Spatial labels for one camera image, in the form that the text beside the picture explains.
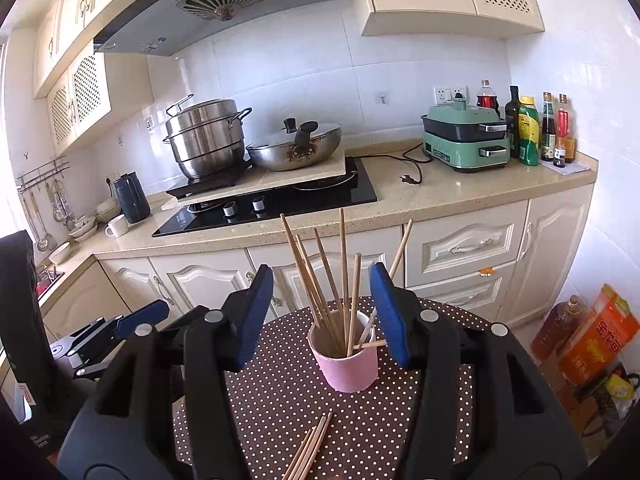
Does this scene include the dark speckled bag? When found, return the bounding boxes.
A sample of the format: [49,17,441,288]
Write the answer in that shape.
[589,390,637,437]

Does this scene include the black gas hob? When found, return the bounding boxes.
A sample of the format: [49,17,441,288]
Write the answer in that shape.
[151,156,378,238]

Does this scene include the cream base kitchen cabinet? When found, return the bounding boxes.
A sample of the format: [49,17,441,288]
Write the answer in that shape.
[40,182,598,341]

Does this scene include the metal wall rail rack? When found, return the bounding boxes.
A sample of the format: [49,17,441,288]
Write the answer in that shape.
[15,156,71,193]

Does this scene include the sauce bottle red label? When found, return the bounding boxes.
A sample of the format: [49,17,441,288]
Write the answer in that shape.
[556,94,572,151]

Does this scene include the dark sauce bottle green label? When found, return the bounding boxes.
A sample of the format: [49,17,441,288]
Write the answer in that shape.
[540,92,557,162]

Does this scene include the glass wok lid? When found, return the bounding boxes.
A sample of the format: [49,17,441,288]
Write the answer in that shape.
[248,118,343,150]

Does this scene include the black induction cooker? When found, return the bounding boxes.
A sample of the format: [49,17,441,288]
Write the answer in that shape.
[166,157,253,199]

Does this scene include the large cooking oil bottle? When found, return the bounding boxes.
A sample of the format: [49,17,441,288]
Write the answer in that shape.
[530,295,596,361]

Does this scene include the beige stone slab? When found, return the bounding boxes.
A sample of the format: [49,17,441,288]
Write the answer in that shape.
[161,155,348,212]

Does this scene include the black power cord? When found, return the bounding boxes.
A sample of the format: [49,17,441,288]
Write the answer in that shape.
[359,142,433,186]

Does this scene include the green and yellow bottle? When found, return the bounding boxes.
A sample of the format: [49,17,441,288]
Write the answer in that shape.
[517,95,541,167]

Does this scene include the green electric cooker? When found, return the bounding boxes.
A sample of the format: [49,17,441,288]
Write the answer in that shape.
[421,99,512,173]

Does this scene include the cream upper wall cabinet row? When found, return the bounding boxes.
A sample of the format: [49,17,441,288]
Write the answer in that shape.
[32,0,166,101]

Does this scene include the hanging metal ladle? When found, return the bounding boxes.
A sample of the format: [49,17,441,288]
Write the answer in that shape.
[24,191,52,253]

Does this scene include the pile of wooden chopsticks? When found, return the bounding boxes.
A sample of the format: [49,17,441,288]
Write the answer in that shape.
[282,411,333,480]

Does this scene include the dark olive oil bottle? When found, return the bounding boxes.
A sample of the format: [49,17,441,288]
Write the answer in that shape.
[505,85,522,158]

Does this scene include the white paper sheet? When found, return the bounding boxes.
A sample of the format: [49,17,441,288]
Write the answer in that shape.
[552,159,592,177]

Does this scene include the brown cardboard box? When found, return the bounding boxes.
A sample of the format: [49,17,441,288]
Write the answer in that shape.
[539,350,608,433]

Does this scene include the stack of white plates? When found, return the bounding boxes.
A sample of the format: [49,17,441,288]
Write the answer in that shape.
[67,215,99,242]

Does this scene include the yellow plastic bag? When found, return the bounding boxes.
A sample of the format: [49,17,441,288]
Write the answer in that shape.
[605,374,639,404]

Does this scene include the dark blue kettle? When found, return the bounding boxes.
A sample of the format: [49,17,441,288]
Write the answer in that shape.
[111,171,152,225]

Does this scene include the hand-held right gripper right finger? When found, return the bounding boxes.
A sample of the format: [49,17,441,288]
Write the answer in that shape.
[369,261,588,480]

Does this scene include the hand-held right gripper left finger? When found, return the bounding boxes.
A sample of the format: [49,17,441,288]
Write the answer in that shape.
[59,263,275,480]

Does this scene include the pink cup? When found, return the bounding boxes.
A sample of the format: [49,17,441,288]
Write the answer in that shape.
[307,308,379,393]

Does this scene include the white mug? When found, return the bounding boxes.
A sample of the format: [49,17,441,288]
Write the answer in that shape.
[104,214,130,238]

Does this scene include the steel sink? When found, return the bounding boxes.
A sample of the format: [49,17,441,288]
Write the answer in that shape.
[35,265,66,297]

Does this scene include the steel wok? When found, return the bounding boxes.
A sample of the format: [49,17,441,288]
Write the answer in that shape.
[246,127,345,172]

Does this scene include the stack of white bowls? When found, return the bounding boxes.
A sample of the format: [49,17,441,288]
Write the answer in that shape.
[95,197,121,223]

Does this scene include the cola bottle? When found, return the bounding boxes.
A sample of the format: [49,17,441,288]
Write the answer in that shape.
[476,80,501,118]

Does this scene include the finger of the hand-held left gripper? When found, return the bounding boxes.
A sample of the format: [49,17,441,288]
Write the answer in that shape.
[72,355,121,380]
[67,299,170,343]

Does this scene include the cream lattice corner wall cabinet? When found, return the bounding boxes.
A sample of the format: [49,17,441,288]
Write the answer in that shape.
[47,52,153,157]

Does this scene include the brown polka dot tablecloth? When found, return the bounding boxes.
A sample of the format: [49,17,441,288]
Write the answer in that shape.
[172,296,476,480]

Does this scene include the white wall socket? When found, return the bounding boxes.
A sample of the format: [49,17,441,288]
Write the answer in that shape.
[434,85,471,104]

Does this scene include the stainless steel steamer pot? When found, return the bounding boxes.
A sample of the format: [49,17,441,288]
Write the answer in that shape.
[162,94,253,181]

